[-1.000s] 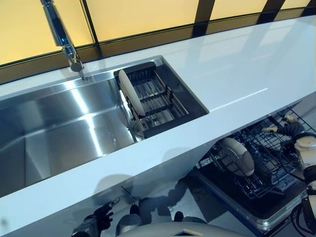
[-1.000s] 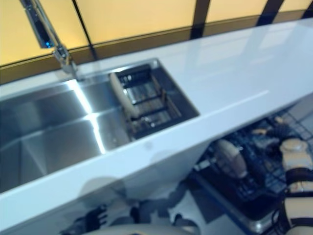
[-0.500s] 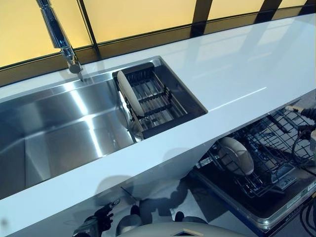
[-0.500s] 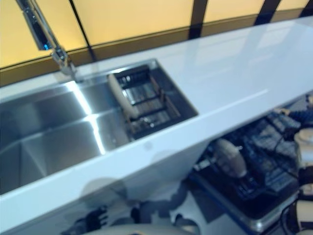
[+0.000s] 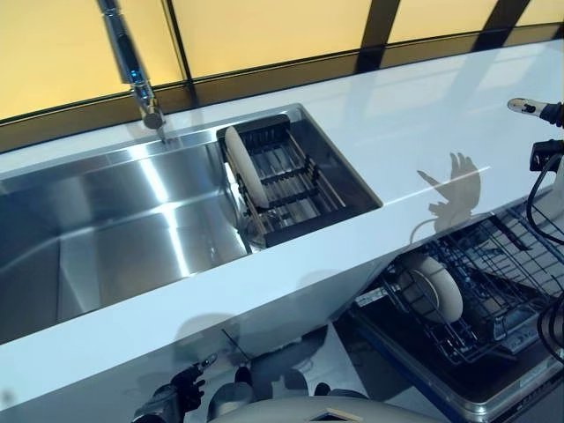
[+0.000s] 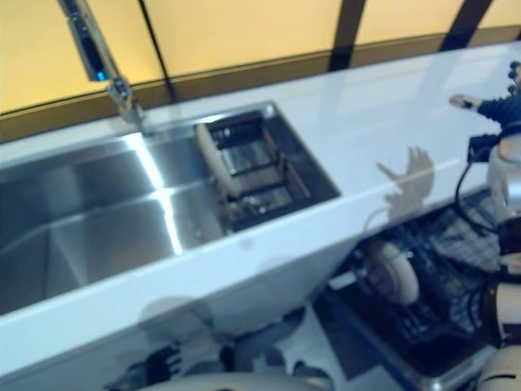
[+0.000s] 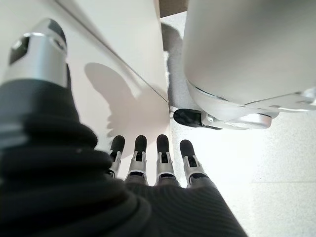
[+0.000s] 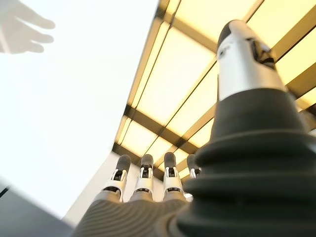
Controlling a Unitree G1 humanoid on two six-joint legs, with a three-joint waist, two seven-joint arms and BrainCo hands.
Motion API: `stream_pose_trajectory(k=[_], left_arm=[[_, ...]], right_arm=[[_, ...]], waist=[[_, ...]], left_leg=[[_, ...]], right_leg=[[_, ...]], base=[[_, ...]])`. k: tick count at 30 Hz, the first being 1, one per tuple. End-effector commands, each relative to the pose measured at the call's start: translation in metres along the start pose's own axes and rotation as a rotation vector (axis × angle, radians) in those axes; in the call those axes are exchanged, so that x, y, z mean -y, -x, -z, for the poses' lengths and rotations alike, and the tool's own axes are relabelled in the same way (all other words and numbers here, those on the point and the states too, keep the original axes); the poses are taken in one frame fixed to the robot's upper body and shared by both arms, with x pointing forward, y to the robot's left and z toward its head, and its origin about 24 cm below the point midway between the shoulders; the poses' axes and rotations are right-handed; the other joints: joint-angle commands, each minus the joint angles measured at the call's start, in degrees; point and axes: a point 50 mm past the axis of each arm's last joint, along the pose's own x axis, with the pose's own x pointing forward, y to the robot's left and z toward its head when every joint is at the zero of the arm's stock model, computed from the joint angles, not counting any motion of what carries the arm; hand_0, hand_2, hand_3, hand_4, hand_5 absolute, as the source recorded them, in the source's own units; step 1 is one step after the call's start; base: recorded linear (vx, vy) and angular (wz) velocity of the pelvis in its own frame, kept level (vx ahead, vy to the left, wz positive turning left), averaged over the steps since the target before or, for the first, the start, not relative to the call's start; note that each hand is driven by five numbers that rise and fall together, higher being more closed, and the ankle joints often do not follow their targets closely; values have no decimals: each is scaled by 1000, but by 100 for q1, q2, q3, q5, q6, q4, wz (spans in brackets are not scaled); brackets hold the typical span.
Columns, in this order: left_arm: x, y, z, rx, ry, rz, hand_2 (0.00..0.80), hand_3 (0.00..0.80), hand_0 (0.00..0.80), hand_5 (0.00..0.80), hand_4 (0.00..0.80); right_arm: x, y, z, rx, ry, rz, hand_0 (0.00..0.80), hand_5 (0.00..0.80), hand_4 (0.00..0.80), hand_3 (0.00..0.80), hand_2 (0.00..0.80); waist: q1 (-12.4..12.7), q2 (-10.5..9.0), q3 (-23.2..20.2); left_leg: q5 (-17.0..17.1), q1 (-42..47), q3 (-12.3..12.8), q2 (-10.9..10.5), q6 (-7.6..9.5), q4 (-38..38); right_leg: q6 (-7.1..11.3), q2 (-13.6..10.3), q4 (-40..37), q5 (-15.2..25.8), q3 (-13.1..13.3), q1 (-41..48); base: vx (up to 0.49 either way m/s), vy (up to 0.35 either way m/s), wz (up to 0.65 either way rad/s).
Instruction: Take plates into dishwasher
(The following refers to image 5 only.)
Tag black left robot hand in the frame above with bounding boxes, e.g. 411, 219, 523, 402
169, 352, 219, 409

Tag cream round plate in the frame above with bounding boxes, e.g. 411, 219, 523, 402
224, 126, 268, 211

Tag dishwasher door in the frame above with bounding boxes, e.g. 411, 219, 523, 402
347, 286, 564, 423

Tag cream ceramic bowl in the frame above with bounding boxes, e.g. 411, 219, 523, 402
398, 253, 464, 325

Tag robot left leg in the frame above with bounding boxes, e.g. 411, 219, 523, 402
206, 365, 256, 418

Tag robot leg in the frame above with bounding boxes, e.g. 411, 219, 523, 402
206, 365, 256, 418
281, 367, 331, 400

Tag white cabinet door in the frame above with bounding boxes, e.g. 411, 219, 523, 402
224, 259, 389, 353
0, 330, 248, 397

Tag robot right leg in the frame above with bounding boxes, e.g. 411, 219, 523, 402
281, 367, 331, 400

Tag stainless steel sink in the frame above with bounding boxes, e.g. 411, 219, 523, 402
0, 102, 384, 349

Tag black sink drying rack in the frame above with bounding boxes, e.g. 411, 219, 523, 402
218, 112, 347, 248

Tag chrome kitchen faucet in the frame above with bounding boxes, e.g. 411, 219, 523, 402
95, 0, 167, 142

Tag lower dishwasher wire rack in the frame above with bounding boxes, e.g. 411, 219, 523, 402
381, 246, 547, 365

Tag dark window frame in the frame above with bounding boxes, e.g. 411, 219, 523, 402
0, 0, 564, 153

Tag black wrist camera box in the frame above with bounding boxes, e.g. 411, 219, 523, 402
531, 139, 563, 172

